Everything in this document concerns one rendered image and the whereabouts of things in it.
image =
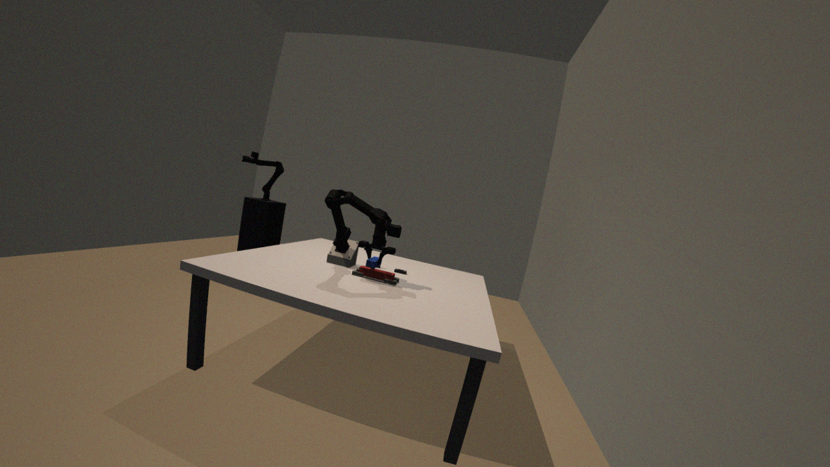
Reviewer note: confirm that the red long block with rectangular sockets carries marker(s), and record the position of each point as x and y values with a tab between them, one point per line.
376	274

